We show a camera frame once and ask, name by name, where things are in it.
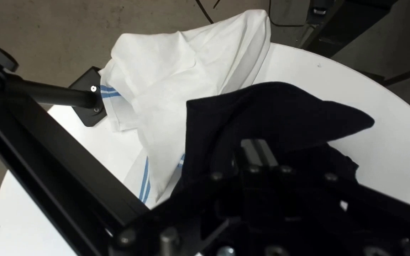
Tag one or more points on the black shirt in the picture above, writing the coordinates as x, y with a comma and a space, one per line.
270, 114

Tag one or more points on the white cloth with blue stripes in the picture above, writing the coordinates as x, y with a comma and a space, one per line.
167, 71

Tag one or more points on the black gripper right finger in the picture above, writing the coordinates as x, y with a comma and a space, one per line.
269, 157

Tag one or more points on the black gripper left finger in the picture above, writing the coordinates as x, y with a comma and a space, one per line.
249, 157

